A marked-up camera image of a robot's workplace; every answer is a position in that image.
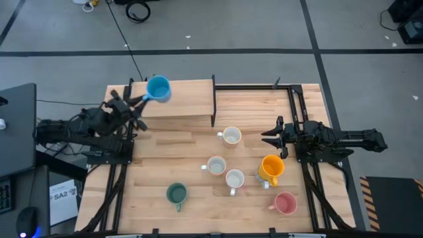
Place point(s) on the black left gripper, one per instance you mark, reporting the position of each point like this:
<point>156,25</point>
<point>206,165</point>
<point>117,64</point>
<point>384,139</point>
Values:
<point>120,114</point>

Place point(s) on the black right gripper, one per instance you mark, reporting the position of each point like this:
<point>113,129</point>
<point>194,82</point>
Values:
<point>291,137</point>

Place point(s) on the plain blue mug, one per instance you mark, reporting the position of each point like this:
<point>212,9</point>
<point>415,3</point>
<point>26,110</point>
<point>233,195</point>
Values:
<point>158,87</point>

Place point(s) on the plain yellow mug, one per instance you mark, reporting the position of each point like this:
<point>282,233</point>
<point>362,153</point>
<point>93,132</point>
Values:
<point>271,167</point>

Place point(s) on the yellow patterned white mug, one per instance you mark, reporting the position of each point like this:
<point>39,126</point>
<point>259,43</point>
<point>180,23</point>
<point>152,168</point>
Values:
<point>232,135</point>

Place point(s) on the blue patterned white mug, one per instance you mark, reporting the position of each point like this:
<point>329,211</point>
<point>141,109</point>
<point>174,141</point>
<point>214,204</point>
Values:
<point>261,182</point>

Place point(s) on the red patterned white mug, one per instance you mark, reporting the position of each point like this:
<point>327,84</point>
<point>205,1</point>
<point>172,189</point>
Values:
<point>235,178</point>

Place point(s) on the grey patterned white mug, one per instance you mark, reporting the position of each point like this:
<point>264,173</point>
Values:
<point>216,165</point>

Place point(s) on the plain pink mug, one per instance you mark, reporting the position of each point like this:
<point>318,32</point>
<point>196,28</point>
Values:
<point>285,203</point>

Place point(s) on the plain green mug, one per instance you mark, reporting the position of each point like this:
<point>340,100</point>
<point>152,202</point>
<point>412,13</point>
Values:
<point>176,193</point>

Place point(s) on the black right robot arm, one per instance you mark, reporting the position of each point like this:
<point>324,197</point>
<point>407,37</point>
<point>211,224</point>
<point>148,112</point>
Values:
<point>357,139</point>

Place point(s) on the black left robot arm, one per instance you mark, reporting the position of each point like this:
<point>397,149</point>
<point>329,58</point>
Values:
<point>66,132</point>

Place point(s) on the small yellow plug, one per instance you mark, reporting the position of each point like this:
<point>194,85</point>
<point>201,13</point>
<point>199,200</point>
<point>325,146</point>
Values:
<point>94,2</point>

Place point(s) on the grey side desk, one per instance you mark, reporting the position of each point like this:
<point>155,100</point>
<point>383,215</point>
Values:
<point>16,132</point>

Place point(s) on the white printed paper sheet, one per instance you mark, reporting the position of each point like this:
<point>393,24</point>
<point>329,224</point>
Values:
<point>62,206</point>

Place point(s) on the black hazard-striped floor mat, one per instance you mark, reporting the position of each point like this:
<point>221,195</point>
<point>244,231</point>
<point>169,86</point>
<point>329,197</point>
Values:
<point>393,205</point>

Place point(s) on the dark grey desk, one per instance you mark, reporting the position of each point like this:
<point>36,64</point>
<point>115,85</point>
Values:
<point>39,198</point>

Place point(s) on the small white desk object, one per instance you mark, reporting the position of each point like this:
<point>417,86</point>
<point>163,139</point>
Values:
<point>2,124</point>

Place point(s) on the black keyboard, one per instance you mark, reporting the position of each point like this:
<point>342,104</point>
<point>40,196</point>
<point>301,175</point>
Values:
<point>5,195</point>

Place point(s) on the black computer mouse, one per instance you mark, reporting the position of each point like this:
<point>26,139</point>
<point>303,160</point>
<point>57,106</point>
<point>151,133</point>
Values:
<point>26,221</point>

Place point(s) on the black equipment case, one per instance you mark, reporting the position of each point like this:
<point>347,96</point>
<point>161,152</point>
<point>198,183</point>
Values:
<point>408,10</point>
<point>413,31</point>

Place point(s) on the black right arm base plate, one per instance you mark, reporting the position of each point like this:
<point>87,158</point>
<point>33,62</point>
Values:
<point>304,158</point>

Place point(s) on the wooden shelf with black frame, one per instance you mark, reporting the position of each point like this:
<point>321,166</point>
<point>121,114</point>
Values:
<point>185,99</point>

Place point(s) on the black aluminium table frame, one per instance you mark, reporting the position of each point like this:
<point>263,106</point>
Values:
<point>251,87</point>

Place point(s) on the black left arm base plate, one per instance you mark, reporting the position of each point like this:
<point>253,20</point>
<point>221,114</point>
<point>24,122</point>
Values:
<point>112,158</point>

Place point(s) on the white frame bracket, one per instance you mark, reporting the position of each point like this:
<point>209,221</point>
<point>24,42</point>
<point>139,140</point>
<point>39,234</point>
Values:
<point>124,235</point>
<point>307,235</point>

